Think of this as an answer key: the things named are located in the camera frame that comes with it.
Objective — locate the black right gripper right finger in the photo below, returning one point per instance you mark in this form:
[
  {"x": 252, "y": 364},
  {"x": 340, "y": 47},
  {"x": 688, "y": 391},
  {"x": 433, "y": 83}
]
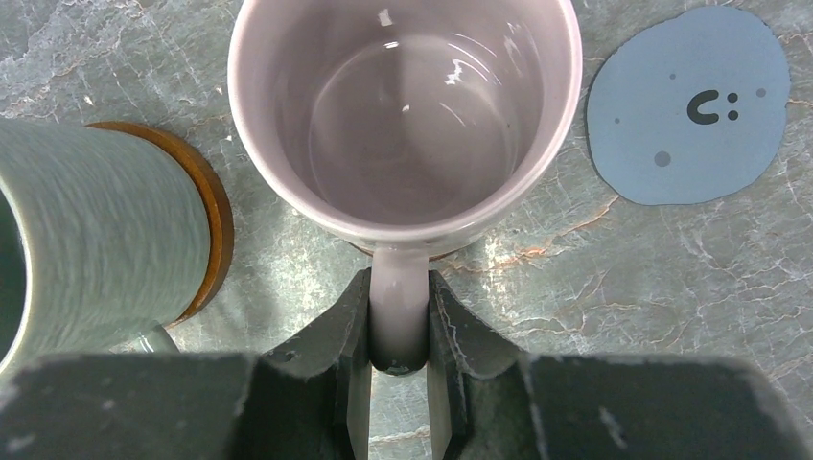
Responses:
[{"x": 491, "y": 399}]

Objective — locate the green mug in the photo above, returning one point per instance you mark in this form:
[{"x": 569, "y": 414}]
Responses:
[{"x": 103, "y": 236}]

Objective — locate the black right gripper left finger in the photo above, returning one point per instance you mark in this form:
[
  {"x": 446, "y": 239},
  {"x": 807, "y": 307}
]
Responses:
[{"x": 307, "y": 398}]

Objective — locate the wooden coaster five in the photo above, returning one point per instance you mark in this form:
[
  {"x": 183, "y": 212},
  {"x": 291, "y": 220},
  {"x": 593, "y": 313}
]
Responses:
[{"x": 214, "y": 198}]

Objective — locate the dark walnut coaster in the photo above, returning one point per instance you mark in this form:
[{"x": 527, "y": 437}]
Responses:
[{"x": 370, "y": 252}]

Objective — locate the lilac mug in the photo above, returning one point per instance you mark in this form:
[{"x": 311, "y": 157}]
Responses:
[{"x": 406, "y": 127}]

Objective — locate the blue round coaster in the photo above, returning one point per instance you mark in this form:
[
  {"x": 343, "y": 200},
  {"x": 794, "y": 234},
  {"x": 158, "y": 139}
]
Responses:
[{"x": 689, "y": 110}]

